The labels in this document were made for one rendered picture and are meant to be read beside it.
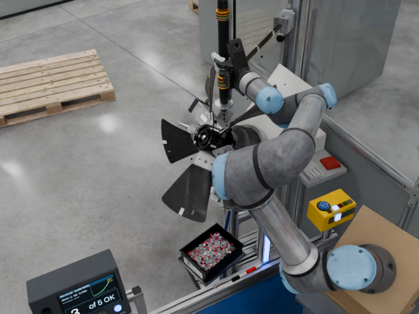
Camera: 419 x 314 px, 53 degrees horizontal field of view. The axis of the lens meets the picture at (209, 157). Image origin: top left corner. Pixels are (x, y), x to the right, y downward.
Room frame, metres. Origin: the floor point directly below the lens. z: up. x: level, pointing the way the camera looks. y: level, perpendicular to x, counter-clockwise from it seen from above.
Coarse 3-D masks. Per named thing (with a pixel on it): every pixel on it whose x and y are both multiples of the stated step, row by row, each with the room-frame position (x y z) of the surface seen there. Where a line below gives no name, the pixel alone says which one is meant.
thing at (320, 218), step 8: (336, 192) 1.20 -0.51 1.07; (312, 200) 1.16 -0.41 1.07; (320, 200) 1.16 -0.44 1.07; (328, 200) 1.16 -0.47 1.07; (336, 200) 1.16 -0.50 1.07; (344, 200) 1.16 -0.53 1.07; (352, 200) 1.15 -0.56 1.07; (312, 208) 1.13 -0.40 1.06; (344, 208) 1.11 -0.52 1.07; (312, 216) 1.13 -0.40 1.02; (320, 216) 1.09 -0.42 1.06; (328, 216) 1.08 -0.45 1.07; (352, 216) 1.13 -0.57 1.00; (320, 224) 1.08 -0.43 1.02; (328, 224) 1.08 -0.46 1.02; (336, 224) 1.10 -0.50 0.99
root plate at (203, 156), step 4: (200, 152) 1.41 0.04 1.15; (196, 156) 1.40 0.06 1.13; (200, 156) 1.40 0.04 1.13; (204, 156) 1.39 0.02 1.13; (208, 156) 1.39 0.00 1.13; (212, 156) 1.39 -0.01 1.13; (196, 160) 1.39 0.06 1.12; (200, 160) 1.39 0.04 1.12; (204, 160) 1.39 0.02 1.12; (208, 160) 1.38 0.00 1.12; (212, 160) 1.38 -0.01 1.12; (196, 164) 1.37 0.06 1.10; (200, 164) 1.37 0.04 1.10; (204, 164) 1.37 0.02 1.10; (208, 164) 1.37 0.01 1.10; (208, 168) 1.36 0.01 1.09
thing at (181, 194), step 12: (192, 168) 1.36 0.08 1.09; (204, 168) 1.36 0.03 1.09; (180, 180) 1.34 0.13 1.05; (192, 180) 1.33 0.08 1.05; (204, 180) 1.33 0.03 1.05; (168, 192) 1.32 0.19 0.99; (180, 192) 1.31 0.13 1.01; (192, 192) 1.30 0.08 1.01; (204, 192) 1.29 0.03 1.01; (168, 204) 1.29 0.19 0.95; (180, 204) 1.27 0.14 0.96; (192, 204) 1.26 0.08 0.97; (204, 204) 1.26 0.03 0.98; (192, 216) 1.23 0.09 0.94; (204, 216) 1.22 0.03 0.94
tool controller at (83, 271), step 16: (96, 256) 0.81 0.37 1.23; (112, 256) 0.80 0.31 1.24; (48, 272) 0.76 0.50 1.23; (64, 272) 0.75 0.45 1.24; (80, 272) 0.75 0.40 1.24; (96, 272) 0.74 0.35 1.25; (112, 272) 0.74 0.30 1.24; (32, 288) 0.70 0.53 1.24; (48, 288) 0.69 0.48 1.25; (64, 288) 0.69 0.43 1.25; (80, 288) 0.70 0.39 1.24; (96, 288) 0.71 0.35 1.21; (112, 288) 0.72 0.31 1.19; (32, 304) 0.64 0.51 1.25; (48, 304) 0.66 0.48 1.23; (64, 304) 0.67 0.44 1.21; (96, 304) 0.69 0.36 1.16; (112, 304) 0.70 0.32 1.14; (128, 304) 0.72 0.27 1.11
